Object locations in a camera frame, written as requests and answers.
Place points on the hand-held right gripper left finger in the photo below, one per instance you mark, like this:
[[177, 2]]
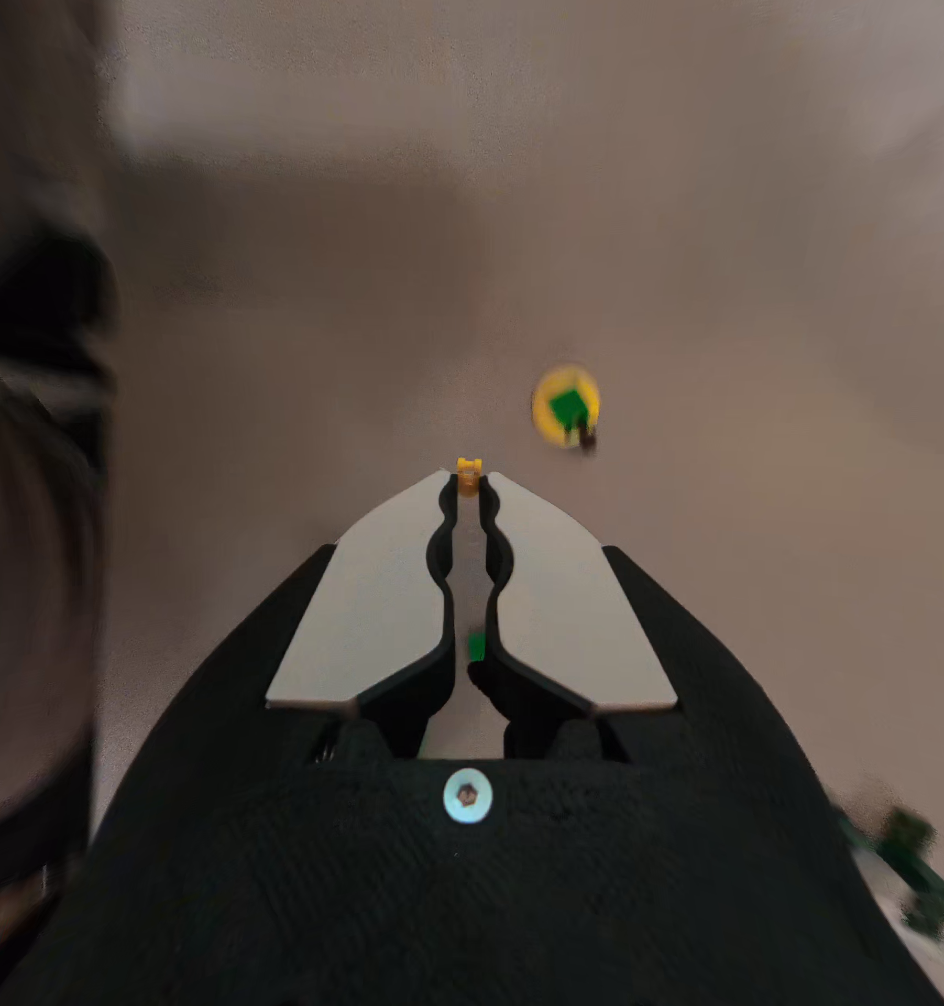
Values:
[[362, 629]]

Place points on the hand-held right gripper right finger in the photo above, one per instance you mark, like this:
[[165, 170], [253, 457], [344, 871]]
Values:
[[582, 629]]

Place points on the small yellow clip brick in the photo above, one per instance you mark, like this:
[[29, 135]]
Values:
[[468, 475]]

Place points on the grey desk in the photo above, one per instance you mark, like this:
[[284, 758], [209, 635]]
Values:
[[676, 236]]

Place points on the yellow dish brick assembly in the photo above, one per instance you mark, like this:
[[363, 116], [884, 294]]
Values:
[[554, 397]]

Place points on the person's torso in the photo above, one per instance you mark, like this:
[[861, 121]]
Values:
[[32, 550]]

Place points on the dark green vine brick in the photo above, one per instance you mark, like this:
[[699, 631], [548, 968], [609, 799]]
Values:
[[912, 872]]

